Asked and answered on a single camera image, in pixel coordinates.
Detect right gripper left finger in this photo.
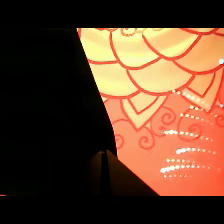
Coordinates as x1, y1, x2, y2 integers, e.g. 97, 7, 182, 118
87, 150, 107, 197

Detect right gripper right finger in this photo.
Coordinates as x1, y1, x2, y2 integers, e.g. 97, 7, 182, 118
105, 149, 160, 197

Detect black garment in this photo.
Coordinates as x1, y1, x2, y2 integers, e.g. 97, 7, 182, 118
0, 27, 118, 197

